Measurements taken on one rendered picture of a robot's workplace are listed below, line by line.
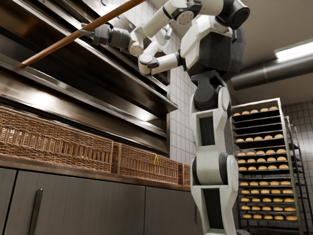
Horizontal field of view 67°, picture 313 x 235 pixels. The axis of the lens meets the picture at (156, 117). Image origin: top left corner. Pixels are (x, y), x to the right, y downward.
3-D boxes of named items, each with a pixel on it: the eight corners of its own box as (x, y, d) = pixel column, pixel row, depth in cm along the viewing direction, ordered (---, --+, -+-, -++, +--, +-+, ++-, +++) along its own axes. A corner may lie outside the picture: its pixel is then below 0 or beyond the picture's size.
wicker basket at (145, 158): (53, 179, 130) (61, 132, 140) (122, 187, 174) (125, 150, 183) (117, 176, 104) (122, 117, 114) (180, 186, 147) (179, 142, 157)
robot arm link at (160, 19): (149, 35, 104) (183, 3, 93) (142, 17, 107) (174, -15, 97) (164, 43, 112) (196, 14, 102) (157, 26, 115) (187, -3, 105)
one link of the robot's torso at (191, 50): (219, 97, 144) (215, 48, 156) (261, 69, 114) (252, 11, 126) (175, 87, 134) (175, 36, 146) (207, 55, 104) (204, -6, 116)
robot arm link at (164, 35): (161, 39, 168) (158, 48, 161) (154, 26, 162) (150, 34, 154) (175, 33, 162) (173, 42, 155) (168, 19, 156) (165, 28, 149)
